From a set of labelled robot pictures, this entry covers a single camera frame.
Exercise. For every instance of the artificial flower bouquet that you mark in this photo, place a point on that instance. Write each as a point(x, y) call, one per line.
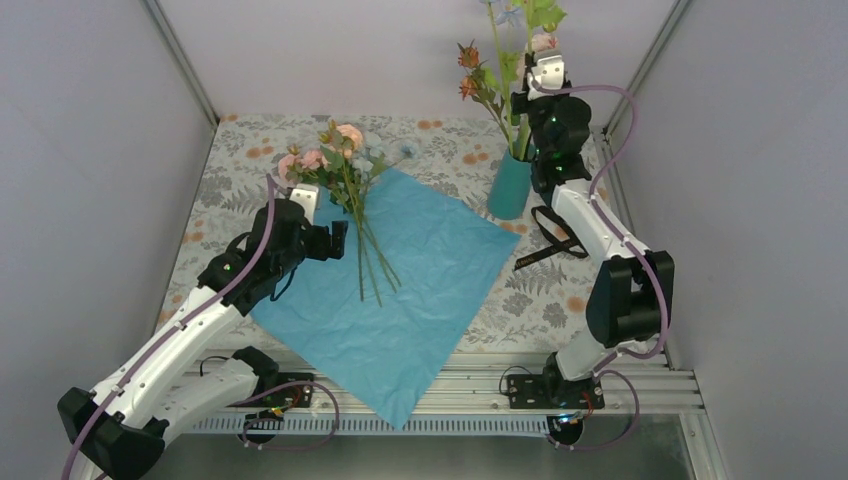
point(349, 168)

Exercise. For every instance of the aluminium rail frame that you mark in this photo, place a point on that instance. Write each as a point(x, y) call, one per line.
point(475, 394)

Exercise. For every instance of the right aluminium corner post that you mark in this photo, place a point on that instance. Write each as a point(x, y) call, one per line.
point(658, 45)

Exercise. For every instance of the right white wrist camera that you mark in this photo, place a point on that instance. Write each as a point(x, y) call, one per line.
point(546, 72)

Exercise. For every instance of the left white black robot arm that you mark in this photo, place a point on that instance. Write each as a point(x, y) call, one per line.
point(120, 428)

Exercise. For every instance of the orange red flower stem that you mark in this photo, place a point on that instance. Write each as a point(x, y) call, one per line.
point(481, 85)

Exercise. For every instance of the black ribbon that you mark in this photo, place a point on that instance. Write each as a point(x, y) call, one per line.
point(571, 245)

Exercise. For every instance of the floral patterned table mat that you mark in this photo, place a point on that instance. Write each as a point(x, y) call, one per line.
point(534, 309)

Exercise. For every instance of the aluminium corner post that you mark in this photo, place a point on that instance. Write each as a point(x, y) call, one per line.
point(658, 45)
point(176, 50)

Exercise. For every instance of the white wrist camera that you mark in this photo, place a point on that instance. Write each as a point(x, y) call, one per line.
point(546, 72)
point(306, 195)

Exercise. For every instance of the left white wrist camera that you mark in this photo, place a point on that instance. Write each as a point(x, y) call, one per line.
point(306, 195)

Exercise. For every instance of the blue wrapping paper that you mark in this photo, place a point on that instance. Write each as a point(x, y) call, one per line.
point(385, 345)

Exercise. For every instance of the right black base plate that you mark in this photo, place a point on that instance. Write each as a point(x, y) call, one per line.
point(548, 390)

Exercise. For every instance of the teal cylindrical vase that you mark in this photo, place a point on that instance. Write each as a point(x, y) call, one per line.
point(510, 188)

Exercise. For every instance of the left aluminium corner post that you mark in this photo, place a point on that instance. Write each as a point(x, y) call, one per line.
point(176, 50)

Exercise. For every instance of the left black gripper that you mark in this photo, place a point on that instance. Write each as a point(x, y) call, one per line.
point(321, 250)

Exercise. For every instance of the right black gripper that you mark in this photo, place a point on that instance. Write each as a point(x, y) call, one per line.
point(517, 103)

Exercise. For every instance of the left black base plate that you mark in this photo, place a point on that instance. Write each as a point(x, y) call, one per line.
point(297, 396)

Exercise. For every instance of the pink rose stem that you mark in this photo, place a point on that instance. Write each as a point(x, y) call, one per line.
point(543, 42)

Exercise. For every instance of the slotted grey cable duct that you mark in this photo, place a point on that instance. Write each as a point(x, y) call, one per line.
point(465, 425)

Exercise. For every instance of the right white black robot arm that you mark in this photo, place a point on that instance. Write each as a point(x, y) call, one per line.
point(629, 308)

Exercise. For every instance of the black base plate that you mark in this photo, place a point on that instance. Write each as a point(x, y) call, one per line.
point(548, 390)
point(297, 396)

